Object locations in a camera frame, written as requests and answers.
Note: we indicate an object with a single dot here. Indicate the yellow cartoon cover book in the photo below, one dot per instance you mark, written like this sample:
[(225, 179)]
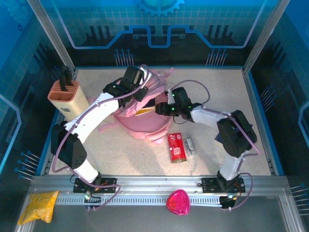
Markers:
[(143, 112)]

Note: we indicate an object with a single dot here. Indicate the pink backpack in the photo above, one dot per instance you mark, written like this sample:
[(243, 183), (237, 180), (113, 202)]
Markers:
[(144, 125)]

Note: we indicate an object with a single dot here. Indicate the red pencil case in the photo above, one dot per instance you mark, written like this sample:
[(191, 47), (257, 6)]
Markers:
[(177, 148)]

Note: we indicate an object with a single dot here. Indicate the dark blue book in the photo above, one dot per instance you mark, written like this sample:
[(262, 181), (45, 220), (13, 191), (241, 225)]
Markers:
[(217, 138)]

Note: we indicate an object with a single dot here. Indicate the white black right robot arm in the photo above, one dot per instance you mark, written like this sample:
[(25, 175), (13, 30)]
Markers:
[(205, 117)]

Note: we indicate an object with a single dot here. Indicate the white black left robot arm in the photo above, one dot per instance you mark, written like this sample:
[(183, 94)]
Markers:
[(96, 113)]

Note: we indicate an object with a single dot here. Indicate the clear packaged stationery item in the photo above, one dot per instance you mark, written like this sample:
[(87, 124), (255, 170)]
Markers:
[(189, 145)]

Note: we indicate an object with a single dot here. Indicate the cream and orange knife block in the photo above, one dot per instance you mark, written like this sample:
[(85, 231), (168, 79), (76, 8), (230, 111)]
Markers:
[(72, 104)]

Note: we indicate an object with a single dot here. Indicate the pink triangular dish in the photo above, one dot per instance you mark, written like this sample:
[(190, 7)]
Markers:
[(178, 203)]

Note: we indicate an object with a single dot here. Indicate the small LED circuit board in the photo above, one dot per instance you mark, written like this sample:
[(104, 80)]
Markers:
[(229, 197), (87, 197)]

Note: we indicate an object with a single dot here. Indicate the yellow plastic bag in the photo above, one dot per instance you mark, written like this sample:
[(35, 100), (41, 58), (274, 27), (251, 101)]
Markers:
[(38, 205)]

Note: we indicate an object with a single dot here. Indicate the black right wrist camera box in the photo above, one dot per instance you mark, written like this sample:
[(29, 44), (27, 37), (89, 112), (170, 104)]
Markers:
[(179, 95)]

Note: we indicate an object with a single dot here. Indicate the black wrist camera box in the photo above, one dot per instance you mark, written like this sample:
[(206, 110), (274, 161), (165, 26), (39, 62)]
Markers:
[(179, 95), (132, 75)]

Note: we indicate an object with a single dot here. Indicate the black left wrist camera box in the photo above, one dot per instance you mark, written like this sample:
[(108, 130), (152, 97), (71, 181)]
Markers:
[(132, 75)]

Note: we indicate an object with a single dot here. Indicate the aluminium front rail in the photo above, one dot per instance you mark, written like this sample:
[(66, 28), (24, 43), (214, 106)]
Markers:
[(157, 183)]

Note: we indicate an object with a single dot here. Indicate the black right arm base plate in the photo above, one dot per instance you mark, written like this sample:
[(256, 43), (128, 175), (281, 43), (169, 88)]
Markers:
[(210, 184)]

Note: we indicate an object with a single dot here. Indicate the aluminium frame post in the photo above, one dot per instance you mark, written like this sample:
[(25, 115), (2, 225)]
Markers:
[(51, 36), (263, 36)]

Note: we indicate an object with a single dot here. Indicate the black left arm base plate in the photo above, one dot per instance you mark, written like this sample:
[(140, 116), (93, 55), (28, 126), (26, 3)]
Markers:
[(108, 184)]

